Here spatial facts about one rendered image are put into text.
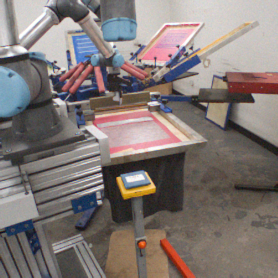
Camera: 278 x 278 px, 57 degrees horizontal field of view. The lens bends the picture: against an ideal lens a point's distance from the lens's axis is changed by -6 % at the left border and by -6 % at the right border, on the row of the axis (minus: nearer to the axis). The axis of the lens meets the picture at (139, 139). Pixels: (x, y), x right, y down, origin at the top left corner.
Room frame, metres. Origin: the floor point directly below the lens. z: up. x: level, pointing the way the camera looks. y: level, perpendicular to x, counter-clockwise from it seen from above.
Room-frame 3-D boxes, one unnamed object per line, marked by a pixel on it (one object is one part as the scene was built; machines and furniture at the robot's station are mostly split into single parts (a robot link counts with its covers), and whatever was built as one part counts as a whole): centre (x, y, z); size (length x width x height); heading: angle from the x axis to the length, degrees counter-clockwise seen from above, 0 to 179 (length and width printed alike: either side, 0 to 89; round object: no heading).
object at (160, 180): (1.20, -0.02, 0.74); 0.45 x 0.03 x 0.43; 104
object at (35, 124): (0.73, 0.30, 1.31); 0.15 x 0.15 x 0.10
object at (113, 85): (1.73, 0.14, 1.19); 0.09 x 0.08 x 0.12; 104
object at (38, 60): (0.72, 0.30, 1.42); 0.13 x 0.12 x 0.14; 3
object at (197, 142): (1.48, 0.05, 0.97); 0.79 x 0.58 x 0.04; 14
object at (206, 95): (2.32, -0.34, 0.91); 1.34 x 0.40 x 0.08; 74
